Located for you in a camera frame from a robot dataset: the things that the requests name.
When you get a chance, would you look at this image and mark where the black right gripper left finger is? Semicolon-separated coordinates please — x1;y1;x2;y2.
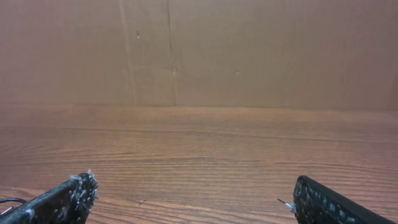
1;171;99;224

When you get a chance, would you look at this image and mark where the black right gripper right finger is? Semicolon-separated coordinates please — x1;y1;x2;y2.
283;175;395;224

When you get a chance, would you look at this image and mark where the black right camera cable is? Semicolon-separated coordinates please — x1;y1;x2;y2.
0;197;27;206

